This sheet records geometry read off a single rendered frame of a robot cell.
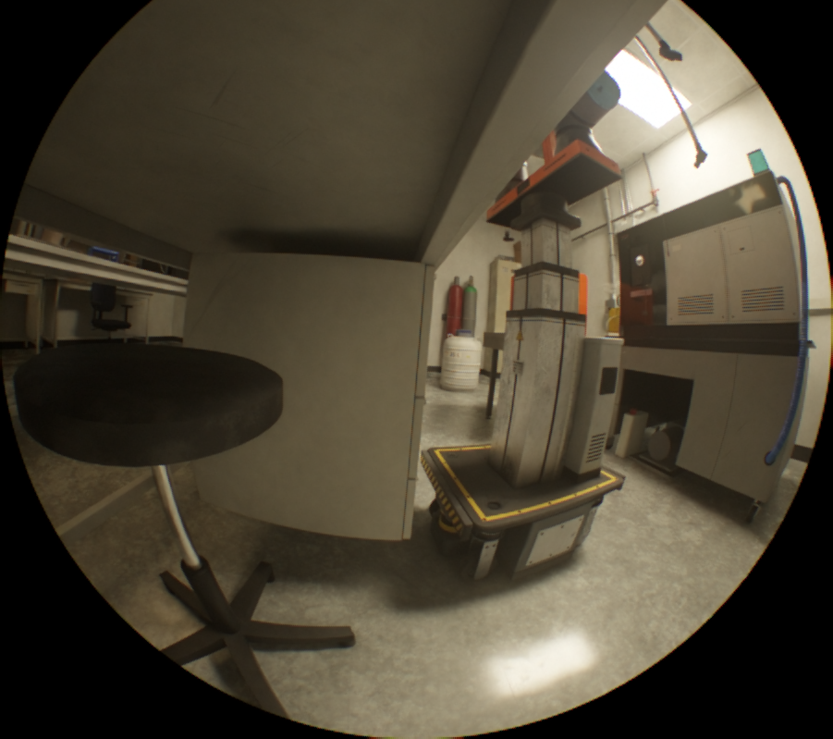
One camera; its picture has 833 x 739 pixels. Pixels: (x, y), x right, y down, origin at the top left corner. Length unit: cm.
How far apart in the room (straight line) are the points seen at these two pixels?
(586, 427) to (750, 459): 89
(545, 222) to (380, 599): 110
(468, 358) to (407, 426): 263
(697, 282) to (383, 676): 180
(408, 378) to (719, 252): 149
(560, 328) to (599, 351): 13
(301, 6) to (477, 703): 91
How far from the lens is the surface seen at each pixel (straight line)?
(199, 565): 52
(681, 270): 168
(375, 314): 51
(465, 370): 315
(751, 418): 141
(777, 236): 151
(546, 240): 80
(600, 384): 80
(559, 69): 16
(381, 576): 87
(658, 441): 180
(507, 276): 464
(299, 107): 28
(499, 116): 18
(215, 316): 63
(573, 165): 75
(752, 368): 140
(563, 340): 76
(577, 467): 87
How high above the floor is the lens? 68
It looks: 2 degrees up
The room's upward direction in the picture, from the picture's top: 5 degrees clockwise
